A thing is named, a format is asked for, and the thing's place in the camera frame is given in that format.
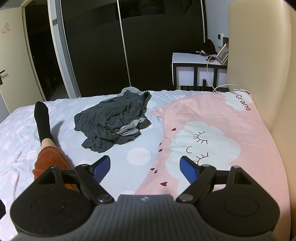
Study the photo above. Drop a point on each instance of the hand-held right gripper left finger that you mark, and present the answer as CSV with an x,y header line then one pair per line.
x,y
103,167

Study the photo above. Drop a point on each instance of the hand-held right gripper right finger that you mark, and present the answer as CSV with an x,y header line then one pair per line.
x,y
188,170

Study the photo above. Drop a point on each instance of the dark grey fleece pants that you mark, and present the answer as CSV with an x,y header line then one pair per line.
x,y
108,120

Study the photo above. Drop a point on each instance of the pink cloud pillow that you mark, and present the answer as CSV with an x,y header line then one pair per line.
x,y
219,129

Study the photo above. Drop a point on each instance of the person's bare leg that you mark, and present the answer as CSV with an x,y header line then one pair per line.
x,y
48,143

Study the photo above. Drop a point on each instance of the black sock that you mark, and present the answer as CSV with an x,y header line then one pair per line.
x,y
42,122

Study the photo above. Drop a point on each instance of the white nightstand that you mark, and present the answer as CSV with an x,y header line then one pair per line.
x,y
187,74

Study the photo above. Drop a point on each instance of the dark bag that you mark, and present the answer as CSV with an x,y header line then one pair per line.
x,y
210,46

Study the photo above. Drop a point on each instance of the black sliding-door wardrobe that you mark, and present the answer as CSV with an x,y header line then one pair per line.
x,y
150,46

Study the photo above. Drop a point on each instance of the cream padded headboard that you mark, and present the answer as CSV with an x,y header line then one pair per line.
x,y
272,58

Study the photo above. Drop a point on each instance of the cream door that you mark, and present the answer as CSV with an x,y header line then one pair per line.
x,y
13,58

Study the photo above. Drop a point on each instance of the photo frame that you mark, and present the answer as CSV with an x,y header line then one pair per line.
x,y
223,53

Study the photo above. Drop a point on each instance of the wall intercom panel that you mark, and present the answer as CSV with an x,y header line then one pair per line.
x,y
222,40

